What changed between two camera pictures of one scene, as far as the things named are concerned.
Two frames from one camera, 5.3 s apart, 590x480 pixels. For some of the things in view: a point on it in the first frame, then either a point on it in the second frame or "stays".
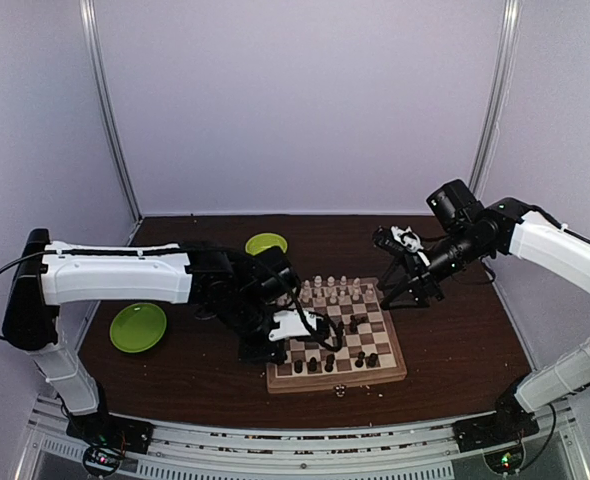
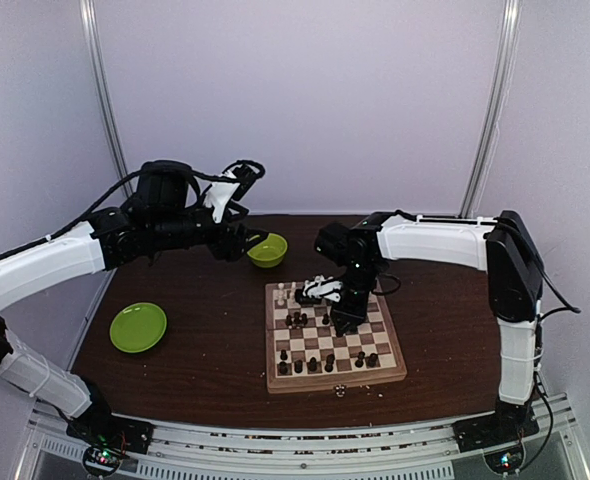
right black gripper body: x=423 y=277 -> x=358 y=309
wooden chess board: x=352 y=341 stays
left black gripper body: x=248 y=352 -> x=220 y=247
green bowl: x=264 y=241 stays
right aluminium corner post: x=497 y=102 stays
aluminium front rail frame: x=427 y=452 stays
